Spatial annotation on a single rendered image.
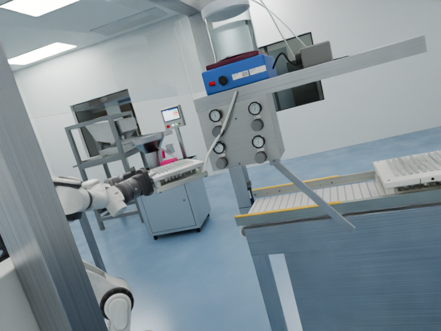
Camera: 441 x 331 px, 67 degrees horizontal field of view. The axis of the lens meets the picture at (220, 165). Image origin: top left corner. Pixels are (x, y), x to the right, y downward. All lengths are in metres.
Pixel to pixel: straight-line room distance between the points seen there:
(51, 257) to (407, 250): 0.98
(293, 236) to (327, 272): 0.18
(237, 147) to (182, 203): 2.64
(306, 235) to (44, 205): 0.80
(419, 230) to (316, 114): 5.00
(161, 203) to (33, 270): 3.20
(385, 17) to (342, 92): 1.27
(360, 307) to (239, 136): 0.70
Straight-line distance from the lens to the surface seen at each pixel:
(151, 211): 3.77
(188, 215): 3.64
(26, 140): 0.52
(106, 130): 4.68
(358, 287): 1.24
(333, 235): 1.10
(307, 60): 1.05
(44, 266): 0.52
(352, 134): 6.13
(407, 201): 1.08
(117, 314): 1.61
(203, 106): 1.02
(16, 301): 0.57
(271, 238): 1.12
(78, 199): 1.12
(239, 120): 0.99
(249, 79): 1.02
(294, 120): 6.00
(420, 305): 1.29
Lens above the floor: 1.30
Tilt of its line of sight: 11 degrees down
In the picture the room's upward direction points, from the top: 15 degrees counter-clockwise
